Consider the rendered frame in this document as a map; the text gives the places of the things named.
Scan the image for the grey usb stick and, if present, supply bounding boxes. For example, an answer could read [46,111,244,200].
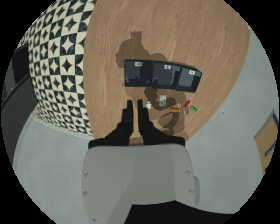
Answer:
[146,100,151,109]

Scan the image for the white domino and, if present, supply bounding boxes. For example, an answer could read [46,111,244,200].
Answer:
[159,95,166,106]

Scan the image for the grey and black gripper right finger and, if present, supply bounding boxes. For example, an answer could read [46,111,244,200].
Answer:
[137,99,185,147]

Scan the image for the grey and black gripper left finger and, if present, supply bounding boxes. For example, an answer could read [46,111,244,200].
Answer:
[88,100,134,149]

